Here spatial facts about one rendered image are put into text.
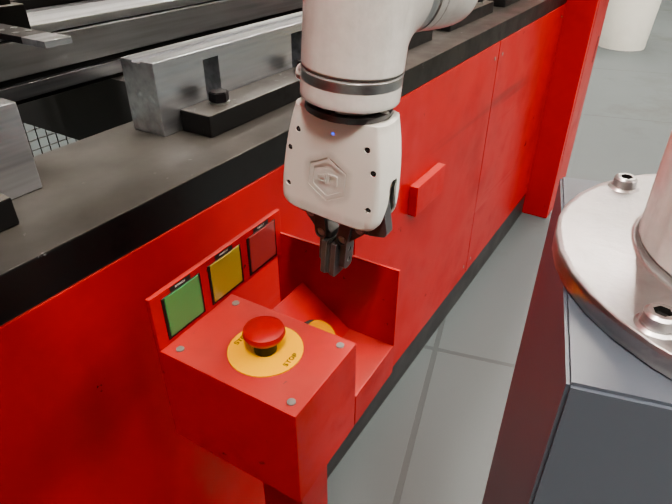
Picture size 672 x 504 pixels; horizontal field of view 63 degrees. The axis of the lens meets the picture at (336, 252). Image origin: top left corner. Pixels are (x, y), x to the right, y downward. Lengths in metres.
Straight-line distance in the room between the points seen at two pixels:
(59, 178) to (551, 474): 0.59
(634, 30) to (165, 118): 5.18
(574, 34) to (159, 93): 1.74
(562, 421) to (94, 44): 0.92
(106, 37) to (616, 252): 0.90
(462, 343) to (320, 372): 1.26
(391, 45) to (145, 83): 0.41
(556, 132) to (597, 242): 2.08
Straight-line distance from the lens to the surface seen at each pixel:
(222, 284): 0.59
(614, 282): 0.25
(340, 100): 0.44
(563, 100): 2.31
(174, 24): 1.13
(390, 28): 0.43
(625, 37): 5.71
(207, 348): 0.55
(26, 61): 0.96
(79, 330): 0.61
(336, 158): 0.47
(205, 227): 0.68
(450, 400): 1.57
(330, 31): 0.43
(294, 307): 0.64
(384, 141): 0.45
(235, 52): 0.85
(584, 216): 0.30
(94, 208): 0.62
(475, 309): 1.88
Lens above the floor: 1.14
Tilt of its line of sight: 33 degrees down
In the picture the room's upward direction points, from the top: straight up
